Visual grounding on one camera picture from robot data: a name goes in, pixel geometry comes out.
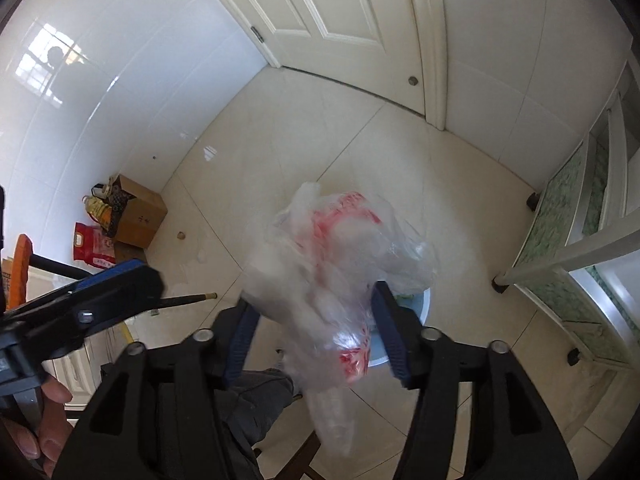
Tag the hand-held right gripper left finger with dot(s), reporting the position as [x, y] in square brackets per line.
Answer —
[245, 332]

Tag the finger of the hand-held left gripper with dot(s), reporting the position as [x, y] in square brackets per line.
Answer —
[120, 290]

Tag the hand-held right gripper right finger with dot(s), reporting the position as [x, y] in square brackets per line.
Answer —
[390, 332]

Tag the white trash bin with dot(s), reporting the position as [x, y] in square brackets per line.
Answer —
[412, 310]

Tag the clear red-printed plastic bag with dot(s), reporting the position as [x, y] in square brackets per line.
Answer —
[330, 270]

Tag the person's left hand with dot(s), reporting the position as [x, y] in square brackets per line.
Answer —
[50, 442]

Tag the red printed bag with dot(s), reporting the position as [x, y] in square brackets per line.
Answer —
[92, 245]

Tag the white kitchen cabinet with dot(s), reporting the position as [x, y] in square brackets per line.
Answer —
[75, 370]

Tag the dark wooden stick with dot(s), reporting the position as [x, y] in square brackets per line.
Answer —
[190, 300]

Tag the person's grey trouser leg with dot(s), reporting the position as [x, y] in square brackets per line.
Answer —
[260, 395]

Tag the cardboard box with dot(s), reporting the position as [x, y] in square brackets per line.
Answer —
[142, 215]

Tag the yellow cooking oil bottle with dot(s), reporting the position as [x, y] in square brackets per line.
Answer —
[100, 212]

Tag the dark patterned bag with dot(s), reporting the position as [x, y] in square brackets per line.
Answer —
[119, 202]

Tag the orange round table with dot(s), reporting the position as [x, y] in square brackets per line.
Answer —
[23, 270]

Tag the brown wooden stool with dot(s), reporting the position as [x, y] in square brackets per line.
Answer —
[300, 455]

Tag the door hinge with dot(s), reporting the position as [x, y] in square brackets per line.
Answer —
[257, 34]

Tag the white panel door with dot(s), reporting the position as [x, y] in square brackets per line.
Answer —
[330, 5]

